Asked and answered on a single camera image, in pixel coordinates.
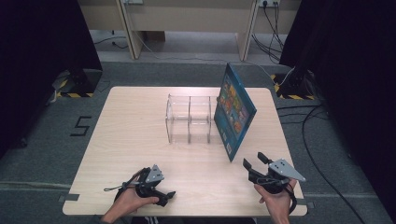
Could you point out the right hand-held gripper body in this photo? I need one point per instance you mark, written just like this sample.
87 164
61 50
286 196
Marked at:
275 179

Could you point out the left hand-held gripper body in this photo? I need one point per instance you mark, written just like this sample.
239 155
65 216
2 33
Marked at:
149 183

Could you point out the blue cartoon picture book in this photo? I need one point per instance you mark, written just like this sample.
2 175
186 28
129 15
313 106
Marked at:
233 115

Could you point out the clear acrylic book rack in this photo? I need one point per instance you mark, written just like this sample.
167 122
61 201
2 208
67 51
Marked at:
190 119

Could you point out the person's right hand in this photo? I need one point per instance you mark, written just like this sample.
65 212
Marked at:
278 202

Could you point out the person's left hand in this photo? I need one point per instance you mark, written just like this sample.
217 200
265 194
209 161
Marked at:
130 203

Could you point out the person's dark striped pants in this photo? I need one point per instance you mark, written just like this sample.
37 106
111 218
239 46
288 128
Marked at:
186 220

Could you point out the grey tape strip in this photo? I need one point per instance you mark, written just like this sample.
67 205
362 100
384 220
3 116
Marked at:
70 197
309 204

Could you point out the yellow black hazard tape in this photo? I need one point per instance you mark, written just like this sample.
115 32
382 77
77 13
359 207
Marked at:
74 95
295 97

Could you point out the black stand base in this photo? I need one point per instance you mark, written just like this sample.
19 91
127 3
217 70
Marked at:
299 83
84 81

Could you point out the black curtain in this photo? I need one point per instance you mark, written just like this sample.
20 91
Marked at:
37 62
351 77

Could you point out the beige wooden desk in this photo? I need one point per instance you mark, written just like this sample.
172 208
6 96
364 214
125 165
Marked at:
186 15

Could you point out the white wall socket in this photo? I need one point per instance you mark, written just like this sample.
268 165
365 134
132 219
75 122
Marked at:
269 2

